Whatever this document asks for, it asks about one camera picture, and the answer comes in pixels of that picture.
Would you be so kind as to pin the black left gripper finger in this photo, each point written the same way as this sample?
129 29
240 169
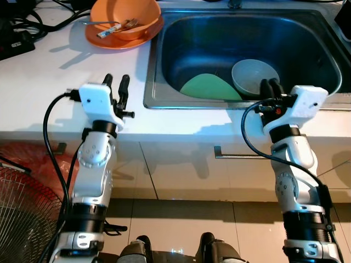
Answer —
124 87
108 80

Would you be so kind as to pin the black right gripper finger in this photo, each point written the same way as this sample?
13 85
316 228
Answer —
265 90
277 89

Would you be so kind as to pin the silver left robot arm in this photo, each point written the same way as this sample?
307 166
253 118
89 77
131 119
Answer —
93 164

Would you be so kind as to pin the white kitchen cabinet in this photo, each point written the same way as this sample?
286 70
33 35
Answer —
175 170

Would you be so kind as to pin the grey bowl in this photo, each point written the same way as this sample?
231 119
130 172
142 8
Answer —
252 74

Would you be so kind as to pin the orange plastic plate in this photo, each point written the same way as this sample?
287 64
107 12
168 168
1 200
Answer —
109 44

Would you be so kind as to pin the gold metal spoon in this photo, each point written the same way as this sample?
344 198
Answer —
101 22

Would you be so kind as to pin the stainless steel sink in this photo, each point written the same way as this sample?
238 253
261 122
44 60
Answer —
219 38

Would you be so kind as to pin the orange plastic bowl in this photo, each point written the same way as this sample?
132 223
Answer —
126 8

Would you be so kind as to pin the dark metal faucet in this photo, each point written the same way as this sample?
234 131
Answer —
235 3

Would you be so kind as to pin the black box device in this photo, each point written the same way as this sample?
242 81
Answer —
345 16

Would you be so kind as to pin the robot left leg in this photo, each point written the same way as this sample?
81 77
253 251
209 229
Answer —
134 252

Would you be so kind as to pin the robot leg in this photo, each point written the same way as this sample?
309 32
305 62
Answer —
134 252
219 252

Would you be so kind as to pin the robot right leg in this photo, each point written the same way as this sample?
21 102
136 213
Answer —
219 252

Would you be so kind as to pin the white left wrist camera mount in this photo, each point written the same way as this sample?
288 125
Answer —
96 98

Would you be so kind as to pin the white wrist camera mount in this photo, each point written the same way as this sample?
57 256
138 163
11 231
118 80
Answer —
96 98
304 101

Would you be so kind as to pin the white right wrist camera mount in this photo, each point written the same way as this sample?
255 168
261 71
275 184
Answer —
304 101

